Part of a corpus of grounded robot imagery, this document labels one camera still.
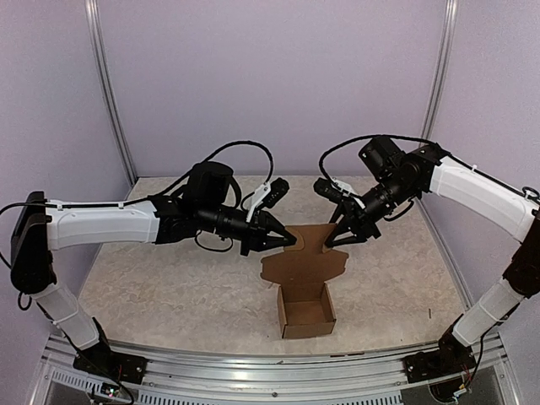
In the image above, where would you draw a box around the aluminium frame post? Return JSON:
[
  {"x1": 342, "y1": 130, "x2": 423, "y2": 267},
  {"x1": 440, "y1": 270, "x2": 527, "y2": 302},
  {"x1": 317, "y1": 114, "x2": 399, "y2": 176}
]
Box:
[
  {"x1": 84, "y1": 0, "x2": 138, "y2": 186},
  {"x1": 421, "y1": 0, "x2": 459, "y2": 140}
]

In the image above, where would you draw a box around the front aluminium rail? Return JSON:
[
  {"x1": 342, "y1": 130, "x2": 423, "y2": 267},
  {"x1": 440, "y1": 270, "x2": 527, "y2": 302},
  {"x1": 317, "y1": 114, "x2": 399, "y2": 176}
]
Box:
[{"x1": 27, "y1": 333, "x2": 524, "y2": 404}]

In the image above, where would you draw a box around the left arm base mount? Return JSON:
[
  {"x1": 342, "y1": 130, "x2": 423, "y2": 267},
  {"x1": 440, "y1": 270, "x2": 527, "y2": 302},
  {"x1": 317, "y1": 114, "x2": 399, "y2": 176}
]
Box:
[{"x1": 73, "y1": 351, "x2": 148, "y2": 385}]

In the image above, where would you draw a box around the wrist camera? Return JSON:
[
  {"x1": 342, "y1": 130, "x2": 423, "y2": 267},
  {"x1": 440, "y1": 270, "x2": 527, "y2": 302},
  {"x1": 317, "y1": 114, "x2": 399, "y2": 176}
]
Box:
[
  {"x1": 246, "y1": 177, "x2": 289, "y2": 223},
  {"x1": 313, "y1": 178, "x2": 365, "y2": 208}
]

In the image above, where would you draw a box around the left aluminium frame post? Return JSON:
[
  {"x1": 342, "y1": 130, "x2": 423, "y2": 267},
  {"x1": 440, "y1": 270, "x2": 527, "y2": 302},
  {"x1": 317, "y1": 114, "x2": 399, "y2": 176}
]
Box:
[{"x1": 84, "y1": 0, "x2": 138, "y2": 186}]

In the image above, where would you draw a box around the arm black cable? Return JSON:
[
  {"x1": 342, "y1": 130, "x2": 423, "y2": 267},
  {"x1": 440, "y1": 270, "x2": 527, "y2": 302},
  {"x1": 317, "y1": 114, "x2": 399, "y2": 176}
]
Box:
[
  {"x1": 202, "y1": 138, "x2": 275, "y2": 186},
  {"x1": 318, "y1": 134, "x2": 431, "y2": 182}
]

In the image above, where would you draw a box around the brown cardboard box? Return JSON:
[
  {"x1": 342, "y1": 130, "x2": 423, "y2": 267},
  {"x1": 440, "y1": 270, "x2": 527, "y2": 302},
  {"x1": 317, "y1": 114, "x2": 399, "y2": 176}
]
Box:
[{"x1": 261, "y1": 224, "x2": 348, "y2": 339}]

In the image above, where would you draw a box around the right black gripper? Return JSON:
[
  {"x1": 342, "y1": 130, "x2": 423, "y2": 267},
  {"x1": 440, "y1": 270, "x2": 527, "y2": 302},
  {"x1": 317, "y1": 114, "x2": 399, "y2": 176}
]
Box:
[{"x1": 322, "y1": 174, "x2": 418, "y2": 246}]

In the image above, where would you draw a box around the right aluminium frame post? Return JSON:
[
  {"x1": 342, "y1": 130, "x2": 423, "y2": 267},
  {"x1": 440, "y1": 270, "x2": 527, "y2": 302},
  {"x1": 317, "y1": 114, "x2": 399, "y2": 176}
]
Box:
[{"x1": 421, "y1": 0, "x2": 459, "y2": 140}]

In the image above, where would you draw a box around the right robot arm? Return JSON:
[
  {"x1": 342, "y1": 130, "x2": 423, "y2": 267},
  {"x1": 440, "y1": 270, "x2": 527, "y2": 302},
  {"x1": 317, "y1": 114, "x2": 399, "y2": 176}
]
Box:
[{"x1": 313, "y1": 135, "x2": 539, "y2": 375}]

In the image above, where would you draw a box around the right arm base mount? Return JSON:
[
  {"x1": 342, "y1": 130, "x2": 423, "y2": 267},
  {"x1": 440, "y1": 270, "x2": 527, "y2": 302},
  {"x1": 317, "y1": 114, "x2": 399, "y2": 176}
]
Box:
[{"x1": 402, "y1": 349, "x2": 476, "y2": 383}]

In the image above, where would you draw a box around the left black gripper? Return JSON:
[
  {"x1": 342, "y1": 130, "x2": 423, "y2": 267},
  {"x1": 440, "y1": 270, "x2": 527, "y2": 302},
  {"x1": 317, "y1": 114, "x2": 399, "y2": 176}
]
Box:
[{"x1": 198, "y1": 202, "x2": 298, "y2": 257}]

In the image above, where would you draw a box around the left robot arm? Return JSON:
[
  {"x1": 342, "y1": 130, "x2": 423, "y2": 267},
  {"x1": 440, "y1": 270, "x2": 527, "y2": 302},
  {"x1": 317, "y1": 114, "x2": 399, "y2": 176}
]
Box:
[{"x1": 8, "y1": 161, "x2": 296, "y2": 375}]

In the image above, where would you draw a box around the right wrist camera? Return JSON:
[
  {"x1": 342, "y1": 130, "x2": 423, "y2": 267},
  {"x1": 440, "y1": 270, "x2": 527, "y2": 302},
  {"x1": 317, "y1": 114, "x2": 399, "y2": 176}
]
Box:
[{"x1": 313, "y1": 178, "x2": 365, "y2": 208}]

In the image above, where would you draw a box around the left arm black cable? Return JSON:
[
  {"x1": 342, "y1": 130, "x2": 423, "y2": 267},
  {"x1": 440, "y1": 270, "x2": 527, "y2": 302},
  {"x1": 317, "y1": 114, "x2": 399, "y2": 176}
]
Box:
[{"x1": 202, "y1": 138, "x2": 275, "y2": 186}]

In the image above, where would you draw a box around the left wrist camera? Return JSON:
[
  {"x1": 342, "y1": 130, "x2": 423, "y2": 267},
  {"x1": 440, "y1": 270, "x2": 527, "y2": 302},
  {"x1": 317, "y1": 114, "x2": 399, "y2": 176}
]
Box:
[{"x1": 246, "y1": 177, "x2": 289, "y2": 223}]

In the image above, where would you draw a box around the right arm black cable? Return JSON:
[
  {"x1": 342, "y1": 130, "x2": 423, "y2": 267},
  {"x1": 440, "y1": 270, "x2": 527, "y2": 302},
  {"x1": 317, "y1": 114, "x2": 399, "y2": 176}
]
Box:
[{"x1": 318, "y1": 134, "x2": 431, "y2": 182}]

